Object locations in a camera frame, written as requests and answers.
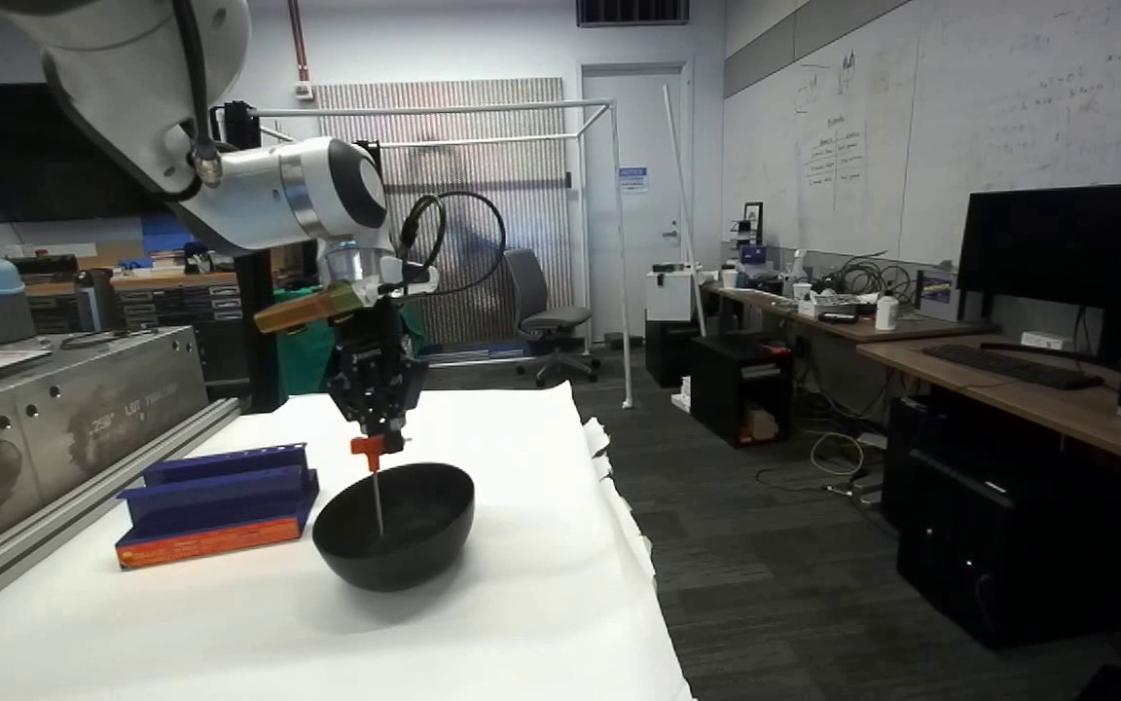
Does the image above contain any blue and orange rack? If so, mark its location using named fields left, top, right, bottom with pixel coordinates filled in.
left=118, top=445, right=321, bottom=570

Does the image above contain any black cabinet under desk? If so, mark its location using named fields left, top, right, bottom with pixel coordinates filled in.
left=882, top=395, right=1121, bottom=647

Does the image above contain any grey office chair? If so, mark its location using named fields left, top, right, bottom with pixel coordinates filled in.
left=505, top=251, right=597, bottom=387

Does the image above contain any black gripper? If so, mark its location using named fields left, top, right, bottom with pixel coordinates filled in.
left=326, top=299, right=423, bottom=439

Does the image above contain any white pipe frame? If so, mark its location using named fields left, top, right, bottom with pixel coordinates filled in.
left=253, top=99, right=638, bottom=412

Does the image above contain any black computer monitor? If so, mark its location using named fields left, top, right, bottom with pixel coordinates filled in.
left=959, top=184, right=1121, bottom=357

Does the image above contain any black computer tower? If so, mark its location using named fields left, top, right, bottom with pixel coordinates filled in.
left=689, top=335, right=794, bottom=449

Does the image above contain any white door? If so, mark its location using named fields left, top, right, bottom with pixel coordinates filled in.
left=584, top=65, right=684, bottom=339

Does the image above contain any black keyboard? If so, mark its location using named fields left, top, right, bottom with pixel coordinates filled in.
left=921, top=344, right=1103, bottom=391

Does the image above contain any green cloth covered table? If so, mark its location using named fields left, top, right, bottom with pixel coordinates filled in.
left=257, top=280, right=400, bottom=395

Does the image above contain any metal tool with orange handle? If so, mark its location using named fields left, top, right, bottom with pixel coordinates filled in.
left=352, top=435, right=387, bottom=536

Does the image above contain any wooden desk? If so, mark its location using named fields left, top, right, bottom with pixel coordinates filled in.
left=723, top=290, right=1121, bottom=460

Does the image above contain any metal rail machine base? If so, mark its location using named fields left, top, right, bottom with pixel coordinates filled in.
left=0, top=328, right=239, bottom=589

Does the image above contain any wall mounted black screen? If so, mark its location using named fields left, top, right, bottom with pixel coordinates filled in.
left=0, top=83, right=161, bottom=221

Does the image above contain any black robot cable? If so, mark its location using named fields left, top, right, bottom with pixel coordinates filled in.
left=396, top=184, right=509, bottom=303

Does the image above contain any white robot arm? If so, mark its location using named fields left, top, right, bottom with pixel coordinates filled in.
left=0, top=0, right=422, bottom=451

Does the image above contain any black bowl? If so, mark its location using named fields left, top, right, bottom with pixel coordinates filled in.
left=313, top=463, right=474, bottom=591

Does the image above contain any black vertical post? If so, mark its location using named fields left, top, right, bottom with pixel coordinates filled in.
left=232, top=254, right=286, bottom=412

